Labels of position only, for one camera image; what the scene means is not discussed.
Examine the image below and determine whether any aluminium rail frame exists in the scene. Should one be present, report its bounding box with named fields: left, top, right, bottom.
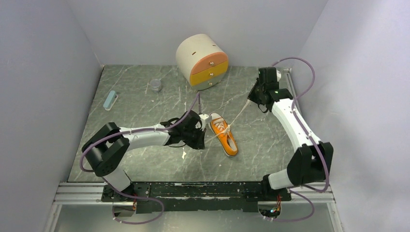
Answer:
left=43, top=68, right=345, bottom=232

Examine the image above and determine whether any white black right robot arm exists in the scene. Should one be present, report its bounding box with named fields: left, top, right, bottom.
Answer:
left=248, top=67, right=334, bottom=200

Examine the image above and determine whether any small clear round jar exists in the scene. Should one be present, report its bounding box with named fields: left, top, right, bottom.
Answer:
left=149, top=79, right=162, bottom=93

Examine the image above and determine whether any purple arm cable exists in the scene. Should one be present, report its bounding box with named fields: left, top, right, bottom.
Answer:
left=263, top=58, right=331, bottom=222
left=79, top=91, right=165, bottom=225

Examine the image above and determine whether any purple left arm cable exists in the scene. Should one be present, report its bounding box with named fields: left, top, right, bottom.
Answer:
left=79, top=91, right=165, bottom=225

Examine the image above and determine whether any round cream drawer cabinet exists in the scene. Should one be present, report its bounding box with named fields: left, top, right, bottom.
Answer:
left=176, top=34, right=229, bottom=91

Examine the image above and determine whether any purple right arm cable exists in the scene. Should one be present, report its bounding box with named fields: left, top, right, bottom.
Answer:
left=263, top=58, right=331, bottom=222

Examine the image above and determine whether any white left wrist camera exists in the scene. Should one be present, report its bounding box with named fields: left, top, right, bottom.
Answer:
left=199, top=114, right=212, bottom=131

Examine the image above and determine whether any orange canvas sneaker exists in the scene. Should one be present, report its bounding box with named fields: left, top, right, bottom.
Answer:
left=208, top=113, right=238, bottom=157

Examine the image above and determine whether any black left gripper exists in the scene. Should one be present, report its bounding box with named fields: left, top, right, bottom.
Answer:
left=182, top=124, right=206, bottom=150

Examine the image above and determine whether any white shoelace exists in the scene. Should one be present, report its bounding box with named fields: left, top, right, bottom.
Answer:
left=205, top=100, right=250, bottom=144

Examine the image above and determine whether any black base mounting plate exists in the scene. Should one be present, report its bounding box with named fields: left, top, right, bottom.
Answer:
left=101, top=181, right=292, bottom=214

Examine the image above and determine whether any light blue eraser block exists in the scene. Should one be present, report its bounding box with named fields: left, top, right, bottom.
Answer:
left=103, top=90, right=118, bottom=111

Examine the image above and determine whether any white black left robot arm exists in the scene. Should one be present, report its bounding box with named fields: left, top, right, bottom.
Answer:
left=81, top=110, right=211, bottom=201

